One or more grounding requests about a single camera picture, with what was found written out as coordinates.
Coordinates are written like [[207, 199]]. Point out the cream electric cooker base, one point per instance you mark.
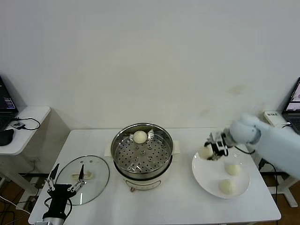
[[143, 184]]

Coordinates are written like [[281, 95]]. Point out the black laptop with light screen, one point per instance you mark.
[[294, 112]]

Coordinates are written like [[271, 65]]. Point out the white power strip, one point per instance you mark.
[[35, 181]]

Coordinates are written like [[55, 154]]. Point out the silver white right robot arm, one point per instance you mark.
[[276, 145]]

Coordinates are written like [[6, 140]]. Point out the black cat-shaped mouse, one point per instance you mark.
[[5, 137]]

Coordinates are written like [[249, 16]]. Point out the white steamed baozi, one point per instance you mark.
[[140, 137], [227, 186], [232, 169], [205, 152]]

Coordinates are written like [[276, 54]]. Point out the white wall socket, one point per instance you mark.
[[32, 160]]

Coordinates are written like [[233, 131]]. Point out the perforated steel steamer pot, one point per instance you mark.
[[140, 155]]

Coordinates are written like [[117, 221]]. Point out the white side table rounded corner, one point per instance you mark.
[[32, 114]]

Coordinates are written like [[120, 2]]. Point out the white printed label sticker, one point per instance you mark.
[[272, 114]]

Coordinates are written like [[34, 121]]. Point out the round white plate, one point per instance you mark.
[[211, 178]]

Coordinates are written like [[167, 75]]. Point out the round glass lid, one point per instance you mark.
[[93, 168]]

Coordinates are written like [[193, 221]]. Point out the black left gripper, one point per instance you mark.
[[59, 197]]

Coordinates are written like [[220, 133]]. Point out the black laptop with dark screen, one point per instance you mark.
[[5, 103]]

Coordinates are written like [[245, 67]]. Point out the white side table with label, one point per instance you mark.
[[276, 120]]

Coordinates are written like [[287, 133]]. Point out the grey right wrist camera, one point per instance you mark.
[[221, 150]]

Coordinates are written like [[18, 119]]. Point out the small black hub device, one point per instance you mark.
[[18, 125]]

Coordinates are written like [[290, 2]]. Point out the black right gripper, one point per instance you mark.
[[221, 139]]

